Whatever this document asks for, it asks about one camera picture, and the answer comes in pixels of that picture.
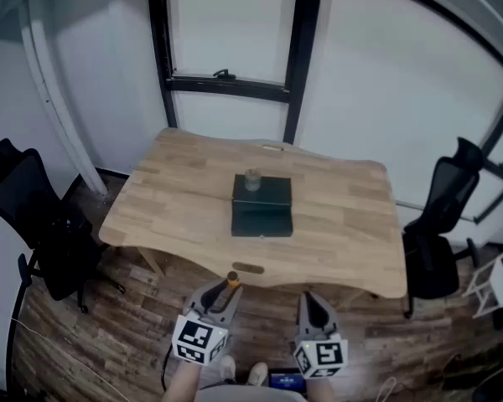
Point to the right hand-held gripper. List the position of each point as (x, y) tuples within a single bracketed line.
[(325, 356)]

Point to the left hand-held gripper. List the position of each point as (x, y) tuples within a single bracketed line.
[(193, 337)]

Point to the dark green box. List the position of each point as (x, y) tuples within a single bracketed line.
[(262, 214)]

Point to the person's left forearm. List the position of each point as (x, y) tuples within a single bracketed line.
[(184, 381)]

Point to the person's right forearm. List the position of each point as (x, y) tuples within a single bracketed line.
[(320, 390)]

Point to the person's left shoe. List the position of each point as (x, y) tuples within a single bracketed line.
[(227, 367)]

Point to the person's shoe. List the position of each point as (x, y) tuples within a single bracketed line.
[(257, 373), (227, 367)]

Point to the phone with blue screen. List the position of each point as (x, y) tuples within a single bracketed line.
[(287, 380)]

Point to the wooden table leg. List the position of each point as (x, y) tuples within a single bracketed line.
[(153, 262)]

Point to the person's right shoe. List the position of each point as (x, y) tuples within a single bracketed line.
[(257, 373)]

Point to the person's light grey clothing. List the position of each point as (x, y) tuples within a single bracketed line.
[(251, 394)]

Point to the clear glass bottle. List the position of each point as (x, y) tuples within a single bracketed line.
[(252, 181)]

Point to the black office chair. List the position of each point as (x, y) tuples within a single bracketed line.
[(448, 207), (46, 224)]

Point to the white folding stool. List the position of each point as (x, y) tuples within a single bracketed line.
[(501, 276)]

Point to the white wall pipe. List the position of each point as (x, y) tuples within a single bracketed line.
[(67, 128)]

